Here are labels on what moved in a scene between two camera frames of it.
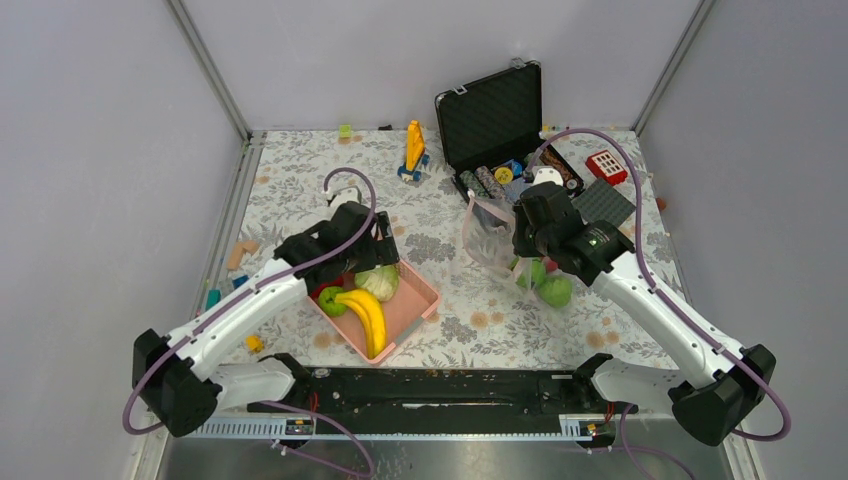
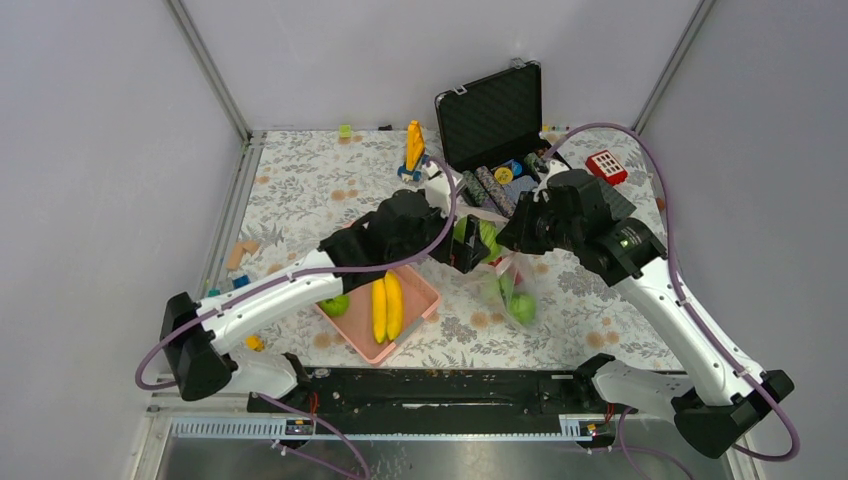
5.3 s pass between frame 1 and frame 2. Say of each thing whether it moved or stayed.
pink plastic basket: stayed
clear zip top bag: moved
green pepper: stayed
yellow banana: moved
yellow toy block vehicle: stayed
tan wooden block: stayed
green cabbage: moved
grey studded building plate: stayed
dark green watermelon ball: moved
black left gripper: moved
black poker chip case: stayed
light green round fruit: moved
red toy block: stayed
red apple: moved
